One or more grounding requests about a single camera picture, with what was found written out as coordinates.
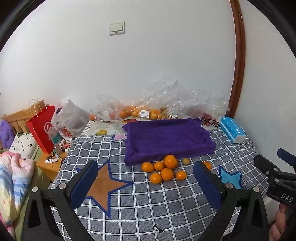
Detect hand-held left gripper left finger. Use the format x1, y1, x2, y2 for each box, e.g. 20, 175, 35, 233
22, 160, 99, 241

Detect white plastic shopping bag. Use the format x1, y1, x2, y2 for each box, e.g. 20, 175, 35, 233
51, 99, 90, 141

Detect printed cardboard box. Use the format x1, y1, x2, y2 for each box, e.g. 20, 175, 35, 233
80, 117, 153, 137

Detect clear plastic bag of oranges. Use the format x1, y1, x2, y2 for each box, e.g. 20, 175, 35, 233
89, 94, 123, 122

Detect purple towel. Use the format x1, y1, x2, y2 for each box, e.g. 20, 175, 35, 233
122, 118, 216, 167

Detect blue tissue box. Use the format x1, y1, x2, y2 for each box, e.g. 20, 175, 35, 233
219, 116, 246, 144

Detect grey checkered star blanket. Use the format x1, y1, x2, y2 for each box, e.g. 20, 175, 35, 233
47, 126, 266, 241

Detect pastel striped quilt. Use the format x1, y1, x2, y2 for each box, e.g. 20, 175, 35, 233
0, 152, 36, 226

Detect labelled plastic bag of oranges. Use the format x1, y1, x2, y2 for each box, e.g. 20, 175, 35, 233
119, 102, 173, 120

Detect white patterned pillow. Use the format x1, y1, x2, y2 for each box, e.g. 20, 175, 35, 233
9, 133, 40, 159

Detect person's right hand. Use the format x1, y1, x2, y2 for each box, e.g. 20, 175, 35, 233
269, 203, 290, 241

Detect white light switch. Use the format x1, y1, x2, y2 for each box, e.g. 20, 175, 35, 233
109, 21, 125, 36

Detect black eyeglasses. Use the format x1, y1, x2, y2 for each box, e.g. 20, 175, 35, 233
201, 117, 220, 128

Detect brown wooden door frame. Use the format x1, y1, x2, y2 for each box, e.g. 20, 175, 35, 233
225, 0, 246, 118

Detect red paper bag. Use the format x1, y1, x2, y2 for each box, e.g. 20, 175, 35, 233
26, 98, 57, 154

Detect wooden headboard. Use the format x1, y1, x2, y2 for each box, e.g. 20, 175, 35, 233
1, 100, 47, 135

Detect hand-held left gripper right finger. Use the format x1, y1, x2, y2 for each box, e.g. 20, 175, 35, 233
193, 160, 270, 241

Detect small teal box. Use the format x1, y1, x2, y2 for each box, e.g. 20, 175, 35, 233
49, 130, 62, 145

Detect wooden nightstand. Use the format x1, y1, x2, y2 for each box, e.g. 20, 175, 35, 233
35, 148, 68, 182

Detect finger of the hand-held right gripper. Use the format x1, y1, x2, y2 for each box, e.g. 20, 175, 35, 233
277, 148, 296, 166
254, 154, 282, 178

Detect purple plush pillow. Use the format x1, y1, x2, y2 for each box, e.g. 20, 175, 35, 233
0, 120, 18, 150

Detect crumpled clear plastic bag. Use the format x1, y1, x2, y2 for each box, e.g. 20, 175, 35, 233
148, 74, 230, 121

